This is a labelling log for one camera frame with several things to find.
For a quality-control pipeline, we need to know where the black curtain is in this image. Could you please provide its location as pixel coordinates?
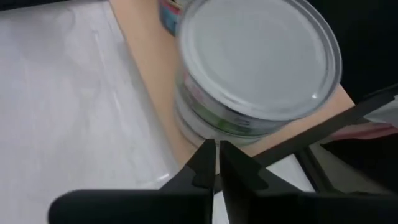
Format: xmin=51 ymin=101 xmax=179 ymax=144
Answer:
xmin=320 ymin=133 xmax=398 ymax=194
xmin=306 ymin=0 xmax=398 ymax=103

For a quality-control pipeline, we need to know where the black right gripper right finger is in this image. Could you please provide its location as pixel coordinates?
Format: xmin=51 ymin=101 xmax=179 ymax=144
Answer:
xmin=218 ymin=139 xmax=398 ymax=224

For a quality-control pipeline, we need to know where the black table frame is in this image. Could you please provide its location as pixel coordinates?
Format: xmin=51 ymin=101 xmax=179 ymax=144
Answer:
xmin=294 ymin=145 xmax=346 ymax=195

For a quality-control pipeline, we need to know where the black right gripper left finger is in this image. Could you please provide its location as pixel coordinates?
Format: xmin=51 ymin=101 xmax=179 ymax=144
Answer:
xmin=47 ymin=138 xmax=217 ymax=224

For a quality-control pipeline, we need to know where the group of tin cans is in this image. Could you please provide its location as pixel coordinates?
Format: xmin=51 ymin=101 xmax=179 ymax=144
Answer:
xmin=0 ymin=0 xmax=315 ymax=224
xmin=108 ymin=0 xmax=355 ymax=166

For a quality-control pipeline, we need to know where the green label silver can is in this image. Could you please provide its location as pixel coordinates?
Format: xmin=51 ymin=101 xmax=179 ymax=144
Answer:
xmin=177 ymin=0 xmax=343 ymax=139
xmin=174 ymin=93 xmax=274 ymax=149

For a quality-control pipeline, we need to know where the bronze lid blue can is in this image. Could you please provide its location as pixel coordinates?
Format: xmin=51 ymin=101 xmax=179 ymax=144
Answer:
xmin=158 ymin=0 xmax=187 ymax=37

